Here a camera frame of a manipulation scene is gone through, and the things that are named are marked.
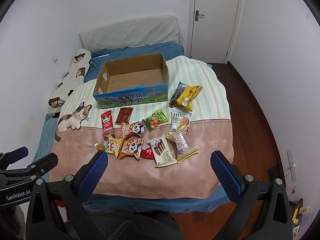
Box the clear jelly candy packet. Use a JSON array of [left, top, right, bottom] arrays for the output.
[[94, 141, 106, 151]]

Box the yellow panda snack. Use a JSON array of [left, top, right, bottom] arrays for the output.
[[103, 136, 124, 158]]

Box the red long snack packet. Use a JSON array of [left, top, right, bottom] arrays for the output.
[[101, 110, 116, 140]]

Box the beige chocolate stick packet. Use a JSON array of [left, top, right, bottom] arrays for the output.
[[147, 135, 177, 167]]

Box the orange panda snack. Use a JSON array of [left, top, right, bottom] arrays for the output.
[[120, 121, 144, 139], [118, 138, 144, 160]]

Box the white cookie packet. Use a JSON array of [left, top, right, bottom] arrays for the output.
[[169, 110, 192, 134]]

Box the brown snack packet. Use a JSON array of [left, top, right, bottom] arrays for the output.
[[115, 107, 133, 125]]

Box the small red packet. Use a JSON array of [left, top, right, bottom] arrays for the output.
[[140, 147, 155, 160]]

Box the yellow black snack bag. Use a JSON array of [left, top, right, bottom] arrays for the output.
[[169, 82, 203, 112]]

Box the green candy bag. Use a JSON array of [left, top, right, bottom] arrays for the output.
[[142, 109, 168, 132]]

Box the blue bed sheet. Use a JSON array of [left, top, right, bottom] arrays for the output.
[[34, 42, 229, 213]]

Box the white power strip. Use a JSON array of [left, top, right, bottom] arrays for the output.
[[287, 150, 297, 183]]

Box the bear print pillow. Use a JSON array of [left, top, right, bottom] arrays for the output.
[[48, 48, 91, 116]]

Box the cardboard milk box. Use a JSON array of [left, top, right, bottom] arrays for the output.
[[93, 53, 169, 109]]

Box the grey headboard cushion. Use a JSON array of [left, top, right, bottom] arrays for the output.
[[79, 15, 183, 51]]

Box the white door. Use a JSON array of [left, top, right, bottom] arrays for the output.
[[186, 0, 242, 63]]

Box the wall socket left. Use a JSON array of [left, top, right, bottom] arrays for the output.
[[52, 55, 58, 63]]

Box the door handle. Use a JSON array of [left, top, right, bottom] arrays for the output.
[[195, 10, 205, 22]]

